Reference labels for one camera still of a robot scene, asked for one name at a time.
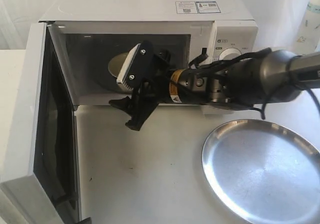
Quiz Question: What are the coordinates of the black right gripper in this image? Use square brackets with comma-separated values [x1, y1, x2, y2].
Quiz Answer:
[108, 49, 171, 131]

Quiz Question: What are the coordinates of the beige ceramic bowl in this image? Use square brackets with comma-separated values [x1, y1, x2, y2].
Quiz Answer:
[108, 53, 133, 78]

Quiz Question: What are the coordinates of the white microwave door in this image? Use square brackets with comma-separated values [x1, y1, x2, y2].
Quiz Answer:
[0, 22, 92, 223]

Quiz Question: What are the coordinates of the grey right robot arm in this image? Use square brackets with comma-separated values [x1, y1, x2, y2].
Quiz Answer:
[109, 48, 320, 131]

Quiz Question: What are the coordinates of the white microwave oven body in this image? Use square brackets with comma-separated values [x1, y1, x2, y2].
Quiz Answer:
[43, 0, 258, 106]

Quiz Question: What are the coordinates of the upper white control knob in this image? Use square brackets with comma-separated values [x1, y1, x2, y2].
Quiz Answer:
[218, 48, 242, 61]

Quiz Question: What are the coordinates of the blue white label sticker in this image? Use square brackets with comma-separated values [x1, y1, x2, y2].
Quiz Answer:
[175, 1, 221, 14]

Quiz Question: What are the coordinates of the round stainless steel tray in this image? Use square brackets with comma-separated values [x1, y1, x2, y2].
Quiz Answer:
[201, 119, 320, 223]

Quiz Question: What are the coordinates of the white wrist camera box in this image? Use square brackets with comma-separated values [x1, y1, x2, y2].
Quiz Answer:
[116, 41, 154, 92]

